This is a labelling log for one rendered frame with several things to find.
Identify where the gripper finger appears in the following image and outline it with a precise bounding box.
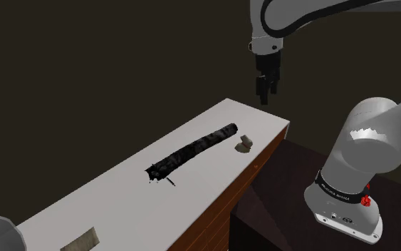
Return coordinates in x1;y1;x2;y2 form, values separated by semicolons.
269;73;280;95
255;73;270;106

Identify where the small beige lumpy object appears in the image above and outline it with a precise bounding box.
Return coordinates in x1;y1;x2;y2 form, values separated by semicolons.
234;134;254;155

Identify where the black folded umbrella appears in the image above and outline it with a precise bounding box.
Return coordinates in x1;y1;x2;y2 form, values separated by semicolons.
144;123;239;187

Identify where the dark robot stand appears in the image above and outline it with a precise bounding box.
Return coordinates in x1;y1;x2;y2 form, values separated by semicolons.
228;138;401;251

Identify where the white-topped brown cabinet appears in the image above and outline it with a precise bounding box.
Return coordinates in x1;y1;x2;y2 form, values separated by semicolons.
15;98;291;251

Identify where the flat tan rectangular object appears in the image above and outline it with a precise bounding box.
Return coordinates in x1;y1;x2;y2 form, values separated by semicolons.
59;227;100;251

